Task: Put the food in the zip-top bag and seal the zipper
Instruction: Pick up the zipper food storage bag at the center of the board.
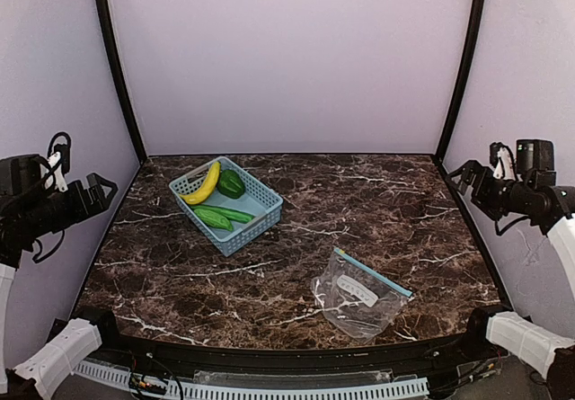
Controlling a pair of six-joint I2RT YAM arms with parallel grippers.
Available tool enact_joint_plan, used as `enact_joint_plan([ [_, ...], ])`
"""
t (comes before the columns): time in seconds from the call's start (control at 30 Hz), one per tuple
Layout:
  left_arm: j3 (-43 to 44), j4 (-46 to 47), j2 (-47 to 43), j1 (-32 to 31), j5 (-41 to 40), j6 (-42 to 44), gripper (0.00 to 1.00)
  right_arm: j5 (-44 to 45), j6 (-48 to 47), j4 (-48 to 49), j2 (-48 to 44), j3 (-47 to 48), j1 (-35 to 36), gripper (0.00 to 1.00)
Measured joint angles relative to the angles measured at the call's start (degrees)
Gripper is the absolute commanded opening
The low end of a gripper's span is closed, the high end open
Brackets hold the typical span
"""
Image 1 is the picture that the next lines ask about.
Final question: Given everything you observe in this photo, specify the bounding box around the black corner post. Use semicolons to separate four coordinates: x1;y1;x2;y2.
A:
435;0;485;164
94;0;147;164

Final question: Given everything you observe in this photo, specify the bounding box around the white slotted cable duct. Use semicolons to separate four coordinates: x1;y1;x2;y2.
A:
74;359;430;400

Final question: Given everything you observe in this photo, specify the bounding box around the short green toy gourd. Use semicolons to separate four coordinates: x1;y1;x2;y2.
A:
193;208;234;232

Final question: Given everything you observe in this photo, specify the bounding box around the right black corner post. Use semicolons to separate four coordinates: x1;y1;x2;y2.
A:
435;0;485;164

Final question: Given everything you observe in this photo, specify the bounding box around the left black corner post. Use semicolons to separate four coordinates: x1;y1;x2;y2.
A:
94;0;147;164

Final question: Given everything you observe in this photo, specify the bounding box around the black front frame rail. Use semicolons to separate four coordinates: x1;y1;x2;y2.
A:
89;304;509;386

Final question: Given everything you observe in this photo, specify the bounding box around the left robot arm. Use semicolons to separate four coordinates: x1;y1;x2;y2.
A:
1;152;119;399

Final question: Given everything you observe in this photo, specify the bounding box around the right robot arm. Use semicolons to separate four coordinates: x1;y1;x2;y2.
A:
445;147;574;399

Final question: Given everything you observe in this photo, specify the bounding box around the clear zip top bag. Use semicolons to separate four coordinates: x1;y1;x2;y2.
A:
311;247;413;343

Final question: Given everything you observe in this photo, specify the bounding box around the green toy bell pepper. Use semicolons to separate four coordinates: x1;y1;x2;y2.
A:
217;169;245;199

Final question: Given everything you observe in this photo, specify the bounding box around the light blue plastic basket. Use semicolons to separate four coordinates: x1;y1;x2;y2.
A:
169;156;283;256

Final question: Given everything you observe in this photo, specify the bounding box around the long green toy cucumber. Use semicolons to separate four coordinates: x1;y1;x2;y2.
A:
199;204;255;224

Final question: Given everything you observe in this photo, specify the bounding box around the yellow toy banana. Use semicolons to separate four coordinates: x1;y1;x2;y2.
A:
179;162;221;205

